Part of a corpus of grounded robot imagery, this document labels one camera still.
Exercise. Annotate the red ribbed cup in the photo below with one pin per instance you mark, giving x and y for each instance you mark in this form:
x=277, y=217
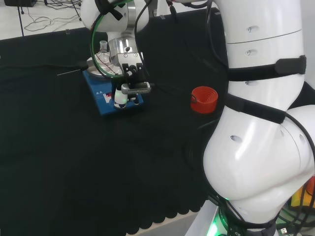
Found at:
x=204, y=100

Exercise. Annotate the yellow and orange box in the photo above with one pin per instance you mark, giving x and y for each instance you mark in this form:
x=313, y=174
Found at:
x=304, y=194

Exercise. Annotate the black bench cloth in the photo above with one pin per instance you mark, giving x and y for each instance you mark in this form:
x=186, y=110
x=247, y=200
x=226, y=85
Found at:
x=98, y=159

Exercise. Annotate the heater with blue base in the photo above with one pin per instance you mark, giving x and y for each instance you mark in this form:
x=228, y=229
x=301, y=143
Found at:
x=103, y=103

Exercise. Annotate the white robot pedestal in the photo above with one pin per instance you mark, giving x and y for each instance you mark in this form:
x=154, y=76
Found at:
x=206, y=218

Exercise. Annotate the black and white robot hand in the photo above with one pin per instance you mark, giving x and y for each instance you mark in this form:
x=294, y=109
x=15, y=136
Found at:
x=120, y=98

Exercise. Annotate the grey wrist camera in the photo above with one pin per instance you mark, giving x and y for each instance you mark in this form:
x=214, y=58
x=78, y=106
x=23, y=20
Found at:
x=136, y=89

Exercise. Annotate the clear round-bottom flask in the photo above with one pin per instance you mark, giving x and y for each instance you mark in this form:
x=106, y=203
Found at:
x=103, y=52

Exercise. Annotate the clear glass rod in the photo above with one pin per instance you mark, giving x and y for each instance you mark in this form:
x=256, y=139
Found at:
x=70, y=72

